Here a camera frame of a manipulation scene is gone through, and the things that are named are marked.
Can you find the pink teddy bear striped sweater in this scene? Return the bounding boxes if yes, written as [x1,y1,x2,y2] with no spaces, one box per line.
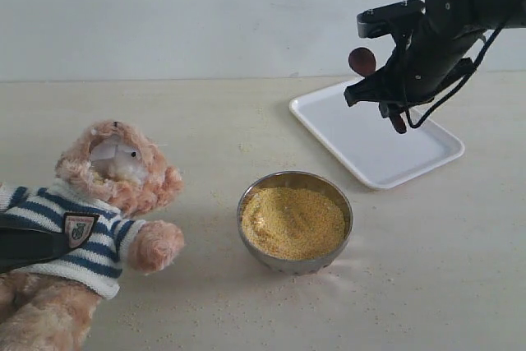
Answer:
[0,118,187,351]

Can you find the steel bowl of millet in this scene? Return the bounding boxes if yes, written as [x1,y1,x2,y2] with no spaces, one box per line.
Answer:
[236,171,353,276]

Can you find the white rectangular plastic tray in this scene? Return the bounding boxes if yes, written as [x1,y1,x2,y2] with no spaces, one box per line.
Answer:
[288,77,464,190]

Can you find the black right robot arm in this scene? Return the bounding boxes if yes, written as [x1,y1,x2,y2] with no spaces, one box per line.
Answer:
[344,0,525,134]

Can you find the dark red wooden spoon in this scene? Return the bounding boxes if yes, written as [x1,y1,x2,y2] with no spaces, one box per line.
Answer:
[348,47,407,134]

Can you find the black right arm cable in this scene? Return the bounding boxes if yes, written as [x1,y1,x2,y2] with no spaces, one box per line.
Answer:
[400,17,510,130]

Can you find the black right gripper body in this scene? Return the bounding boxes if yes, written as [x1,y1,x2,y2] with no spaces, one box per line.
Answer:
[386,13,485,104]

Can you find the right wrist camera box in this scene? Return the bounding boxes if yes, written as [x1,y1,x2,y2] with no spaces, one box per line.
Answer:
[357,0,425,39]

